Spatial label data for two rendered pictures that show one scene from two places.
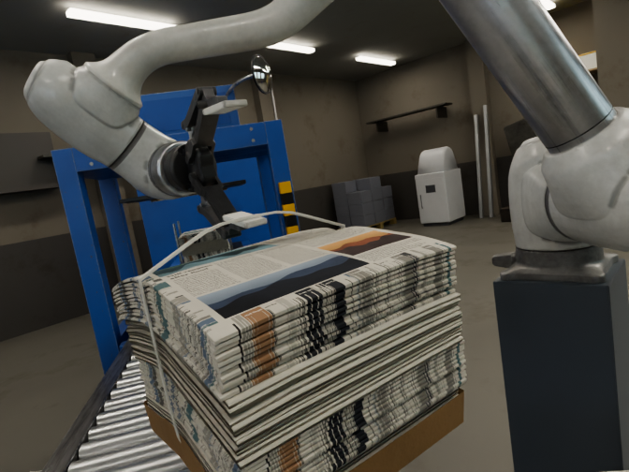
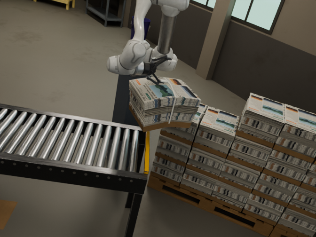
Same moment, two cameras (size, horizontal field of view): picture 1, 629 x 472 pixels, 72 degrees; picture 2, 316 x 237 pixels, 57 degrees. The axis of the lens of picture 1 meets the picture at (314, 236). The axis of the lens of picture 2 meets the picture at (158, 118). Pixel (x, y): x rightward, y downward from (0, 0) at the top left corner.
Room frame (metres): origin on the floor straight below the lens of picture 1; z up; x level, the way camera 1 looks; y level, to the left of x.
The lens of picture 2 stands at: (0.43, 1.82, 1.95)
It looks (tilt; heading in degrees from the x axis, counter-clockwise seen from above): 30 degrees down; 274
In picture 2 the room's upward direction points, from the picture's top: 13 degrees clockwise
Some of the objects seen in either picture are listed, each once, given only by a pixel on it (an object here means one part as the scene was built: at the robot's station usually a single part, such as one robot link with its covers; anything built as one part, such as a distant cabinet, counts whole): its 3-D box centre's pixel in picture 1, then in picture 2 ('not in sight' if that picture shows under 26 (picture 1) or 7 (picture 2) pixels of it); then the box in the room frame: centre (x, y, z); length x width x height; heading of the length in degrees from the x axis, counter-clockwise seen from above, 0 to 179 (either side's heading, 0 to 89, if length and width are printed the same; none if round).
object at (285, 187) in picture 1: (292, 231); not in sight; (1.93, 0.09, 1.05); 0.05 x 0.05 x 0.45; 11
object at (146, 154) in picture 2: not in sight; (147, 150); (0.55, 0.28, 0.81); 0.43 x 0.03 x 0.02; 101
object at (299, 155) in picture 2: not in sight; (292, 141); (-0.51, -0.28, 0.86); 0.38 x 0.29 x 0.04; 79
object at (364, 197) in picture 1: (364, 204); not in sight; (9.42, -1.20, 0.55); 1.17 x 0.75 x 1.11; 137
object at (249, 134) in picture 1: (181, 153); not in sight; (2.20, 0.59, 1.50); 0.94 x 0.68 x 0.10; 101
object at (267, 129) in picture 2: not in sight; (260, 119); (-0.23, -0.34, 0.95); 0.38 x 0.29 x 0.23; 79
